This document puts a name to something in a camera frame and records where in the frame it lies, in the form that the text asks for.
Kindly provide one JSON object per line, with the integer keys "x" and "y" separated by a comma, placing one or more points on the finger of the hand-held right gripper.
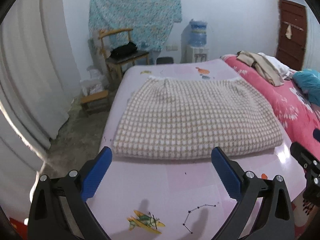
{"x": 303, "y": 157}
{"x": 317, "y": 133}

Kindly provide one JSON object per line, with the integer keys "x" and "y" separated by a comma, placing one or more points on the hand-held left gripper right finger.
{"x": 227, "y": 175}

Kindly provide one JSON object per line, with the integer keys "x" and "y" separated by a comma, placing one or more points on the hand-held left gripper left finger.
{"x": 96, "y": 172}

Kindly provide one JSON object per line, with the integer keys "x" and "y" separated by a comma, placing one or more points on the beige houndstooth coat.
{"x": 195, "y": 120}

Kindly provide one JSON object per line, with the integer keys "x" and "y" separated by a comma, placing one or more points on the beige clothes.
{"x": 265, "y": 67}

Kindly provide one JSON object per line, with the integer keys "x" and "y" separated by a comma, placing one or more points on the pink printed blanket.
{"x": 280, "y": 100}

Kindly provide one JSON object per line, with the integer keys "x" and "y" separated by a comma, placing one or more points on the teal garment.
{"x": 308, "y": 82}

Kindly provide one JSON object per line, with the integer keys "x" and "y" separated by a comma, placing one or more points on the small wooden stool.
{"x": 95, "y": 97}

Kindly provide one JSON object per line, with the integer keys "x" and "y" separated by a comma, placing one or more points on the white cloth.
{"x": 277, "y": 66}

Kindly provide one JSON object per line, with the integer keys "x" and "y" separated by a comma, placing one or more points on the brown door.
{"x": 292, "y": 52}

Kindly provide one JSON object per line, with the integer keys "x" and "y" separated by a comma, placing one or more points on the white plastic bag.
{"x": 93, "y": 85}

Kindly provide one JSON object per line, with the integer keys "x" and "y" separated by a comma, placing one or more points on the small hanging cloth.
{"x": 289, "y": 32}

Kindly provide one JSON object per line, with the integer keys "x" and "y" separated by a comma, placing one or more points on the door hook rack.
{"x": 298, "y": 27}

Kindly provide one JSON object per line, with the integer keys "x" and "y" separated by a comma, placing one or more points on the white water dispenser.
{"x": 197, "y": 55}

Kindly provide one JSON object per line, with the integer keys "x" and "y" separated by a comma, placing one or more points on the white curtain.
{"x": 30, "y": 67}

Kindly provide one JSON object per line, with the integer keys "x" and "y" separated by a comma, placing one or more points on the wooden chair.
{"x": 102, "y": 47}

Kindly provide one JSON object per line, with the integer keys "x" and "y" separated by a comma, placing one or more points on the black bag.
{"x": 123, "y": 50}

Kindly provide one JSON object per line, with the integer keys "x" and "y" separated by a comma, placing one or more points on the dark box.
{"x": 165, "y": 60}

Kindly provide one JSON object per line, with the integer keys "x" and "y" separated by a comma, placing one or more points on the wall socket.
{"x": 172, "y": 47}

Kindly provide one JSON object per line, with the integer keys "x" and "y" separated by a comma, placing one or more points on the turquoise floral wall cloth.
{"x": 135, "y": 10}

